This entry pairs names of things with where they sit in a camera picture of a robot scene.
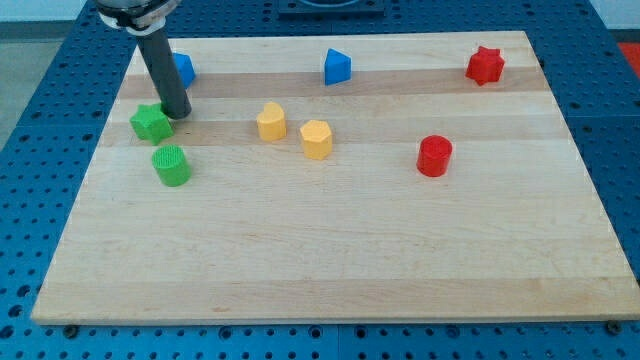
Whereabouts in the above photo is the silver white tool mount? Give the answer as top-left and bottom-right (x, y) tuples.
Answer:
(94, 0), (181, 36)

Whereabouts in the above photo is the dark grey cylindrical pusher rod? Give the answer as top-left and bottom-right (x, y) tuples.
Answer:
(136, 28), (192, 120)

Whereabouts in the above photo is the green star block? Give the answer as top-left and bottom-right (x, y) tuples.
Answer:
(129, 103), (174, 145)

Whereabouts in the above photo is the red star block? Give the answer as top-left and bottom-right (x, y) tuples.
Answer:
(465, 46), (505, 86)

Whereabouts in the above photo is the blue cube block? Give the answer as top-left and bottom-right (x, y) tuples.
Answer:
(173, 52), (196, 89)

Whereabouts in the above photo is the green cylinder block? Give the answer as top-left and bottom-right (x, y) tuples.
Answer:
(151, 145), (191, 187)

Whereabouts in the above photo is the yellow heart block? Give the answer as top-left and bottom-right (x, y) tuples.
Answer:
(256, 102), (287, 141)

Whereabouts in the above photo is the yellow hexagon block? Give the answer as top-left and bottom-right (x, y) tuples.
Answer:
(300, 120), (333, 160)

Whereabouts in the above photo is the light wooden board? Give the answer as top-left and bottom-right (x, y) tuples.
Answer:
(31, 31), (639, 326)

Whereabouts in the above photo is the red cylinder block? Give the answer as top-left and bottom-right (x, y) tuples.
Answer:
(416, 135), (453, 177)

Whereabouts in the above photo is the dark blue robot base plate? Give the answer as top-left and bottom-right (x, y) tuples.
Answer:
(274, 0), (386, 20)

